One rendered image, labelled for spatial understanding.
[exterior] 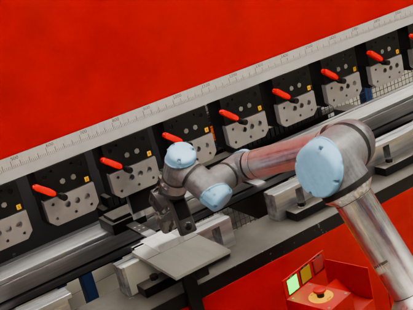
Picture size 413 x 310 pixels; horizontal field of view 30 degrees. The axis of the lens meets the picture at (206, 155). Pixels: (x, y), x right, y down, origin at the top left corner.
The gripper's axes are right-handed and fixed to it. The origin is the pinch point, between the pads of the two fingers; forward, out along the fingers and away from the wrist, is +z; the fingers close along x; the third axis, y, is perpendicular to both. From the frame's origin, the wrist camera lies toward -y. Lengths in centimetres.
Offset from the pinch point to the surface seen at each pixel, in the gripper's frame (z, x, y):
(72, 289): 217, -26, 95
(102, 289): 206, -38, 82
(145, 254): 5.6, 7.4, -0.9
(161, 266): -1.3, 8.0, -9.0
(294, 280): 6.1, -26.5, -28.4
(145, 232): 13.7, 0.4, 9.5
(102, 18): -43, -1, 45
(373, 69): -11, -92, 17
